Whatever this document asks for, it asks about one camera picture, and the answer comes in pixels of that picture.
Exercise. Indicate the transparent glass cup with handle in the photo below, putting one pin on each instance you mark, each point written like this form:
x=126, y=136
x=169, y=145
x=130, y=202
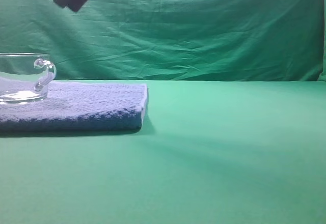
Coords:
x=25, y=76

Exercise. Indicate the blue waffle towel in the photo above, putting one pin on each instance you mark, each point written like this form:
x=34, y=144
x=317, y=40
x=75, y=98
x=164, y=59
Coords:
x=77, y=106

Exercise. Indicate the green backdrop cloth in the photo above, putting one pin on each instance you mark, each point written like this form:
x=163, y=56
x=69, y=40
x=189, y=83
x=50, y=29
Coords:
x=219, y=40

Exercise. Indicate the green table cloth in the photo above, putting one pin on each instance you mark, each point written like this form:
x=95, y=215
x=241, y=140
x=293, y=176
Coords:
x=208, y=152

